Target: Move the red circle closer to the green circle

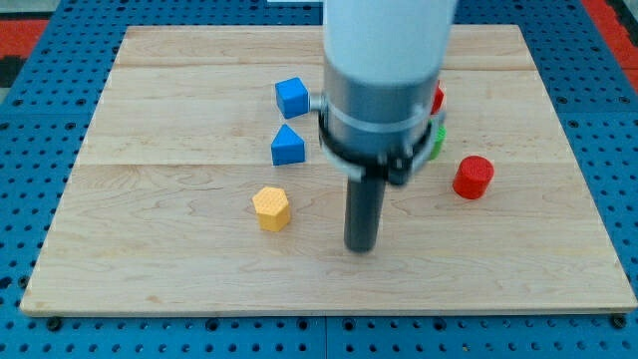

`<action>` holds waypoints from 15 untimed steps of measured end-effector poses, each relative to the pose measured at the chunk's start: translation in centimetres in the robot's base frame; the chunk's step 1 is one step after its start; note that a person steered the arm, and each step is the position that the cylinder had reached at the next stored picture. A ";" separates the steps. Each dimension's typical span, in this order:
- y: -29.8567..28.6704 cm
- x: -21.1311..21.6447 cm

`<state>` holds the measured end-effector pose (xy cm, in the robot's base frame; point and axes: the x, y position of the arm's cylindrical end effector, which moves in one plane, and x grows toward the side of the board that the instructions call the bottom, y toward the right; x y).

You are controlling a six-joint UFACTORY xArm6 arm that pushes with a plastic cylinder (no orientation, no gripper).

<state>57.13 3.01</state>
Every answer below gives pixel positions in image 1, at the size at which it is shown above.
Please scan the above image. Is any red block behind arm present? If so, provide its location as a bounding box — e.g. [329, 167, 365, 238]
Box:
[431, 81, 445, 115]

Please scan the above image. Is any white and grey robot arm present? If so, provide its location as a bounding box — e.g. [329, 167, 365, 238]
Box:
[319, 0, 458, 186]

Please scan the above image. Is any blue triangular prism block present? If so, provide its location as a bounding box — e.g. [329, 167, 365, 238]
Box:
[270, 125, 305, 166]

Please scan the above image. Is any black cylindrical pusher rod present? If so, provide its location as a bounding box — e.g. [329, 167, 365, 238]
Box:
[344, 178, 386, 253]

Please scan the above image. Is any yellow hexagonal block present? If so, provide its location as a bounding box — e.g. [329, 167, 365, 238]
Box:
[252, 186, 291, 232]

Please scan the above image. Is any blue cube block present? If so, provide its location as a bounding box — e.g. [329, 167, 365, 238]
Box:
[275, 77, 310, 119]

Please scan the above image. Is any light wooden board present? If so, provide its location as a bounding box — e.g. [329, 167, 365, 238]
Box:
[21, 25, 637, 317]

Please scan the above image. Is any green block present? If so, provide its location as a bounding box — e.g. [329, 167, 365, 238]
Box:
[429, 125, 447, 161]

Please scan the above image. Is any red cylinder block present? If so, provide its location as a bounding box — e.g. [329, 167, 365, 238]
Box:
[453, 156, 494, 199]

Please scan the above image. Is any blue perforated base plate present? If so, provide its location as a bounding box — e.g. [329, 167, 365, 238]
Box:
[1, 0, 637, 358]

